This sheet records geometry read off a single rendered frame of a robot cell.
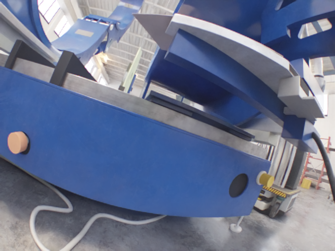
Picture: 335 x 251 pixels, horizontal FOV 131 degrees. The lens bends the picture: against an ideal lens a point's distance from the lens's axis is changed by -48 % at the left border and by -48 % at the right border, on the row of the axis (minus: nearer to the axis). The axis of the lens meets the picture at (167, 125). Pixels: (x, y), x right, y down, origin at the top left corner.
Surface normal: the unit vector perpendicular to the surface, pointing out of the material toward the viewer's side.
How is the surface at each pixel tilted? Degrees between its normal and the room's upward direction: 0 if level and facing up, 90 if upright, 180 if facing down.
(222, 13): 136
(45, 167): 90
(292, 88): 90
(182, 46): 90
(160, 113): 90
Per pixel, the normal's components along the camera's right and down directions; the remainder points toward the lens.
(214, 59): 0.27, 0.06
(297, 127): -0.91, -0.32
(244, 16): -0.02, 0.69
